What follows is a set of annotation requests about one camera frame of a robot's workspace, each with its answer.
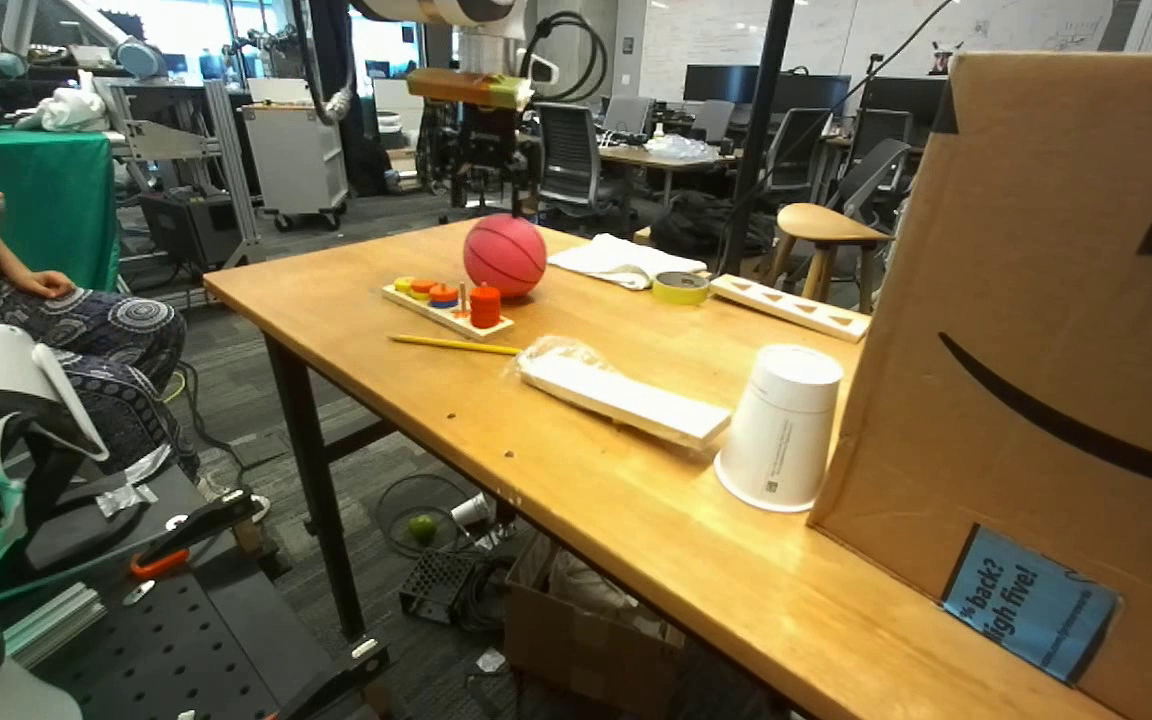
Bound black vertical pole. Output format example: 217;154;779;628
733;0;798;250

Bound white rolling cabinet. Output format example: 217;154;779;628
247;102;352;238

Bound yellow pencil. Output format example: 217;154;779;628
387;332;520;361

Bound black wire basket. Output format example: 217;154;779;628
374;469;485;565

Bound black bag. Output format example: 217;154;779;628
651;191;778;273

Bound large cardboard shipping box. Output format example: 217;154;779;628
808;48;1152;720

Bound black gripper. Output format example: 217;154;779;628
445;103;532;223

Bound pink rubber basketball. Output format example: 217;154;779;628
460;211;553;303

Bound orange-handled pliers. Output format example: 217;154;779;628
123;540;195;585

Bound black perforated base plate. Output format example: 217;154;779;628
38;568;387;720

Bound red cylinder peg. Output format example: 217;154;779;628
467;282;504;332

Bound green table cloth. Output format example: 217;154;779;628
0;130;123;296

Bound aluminium extrusion bar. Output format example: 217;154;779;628
0;582;110;670

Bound white wooden peg board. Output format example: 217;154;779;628
379;273;515;345

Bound white rectangular foam block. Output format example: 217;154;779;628
515;332;737;454

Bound round wooden stool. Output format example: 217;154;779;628
770;201;895;303

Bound small yellow bowl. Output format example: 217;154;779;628
649;267;718;314

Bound tall white cup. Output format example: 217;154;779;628
712;341;849;516

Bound black metal table frame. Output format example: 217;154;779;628
260;332;394;672

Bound seated person patterned trousers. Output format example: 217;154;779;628
0;0;194;471

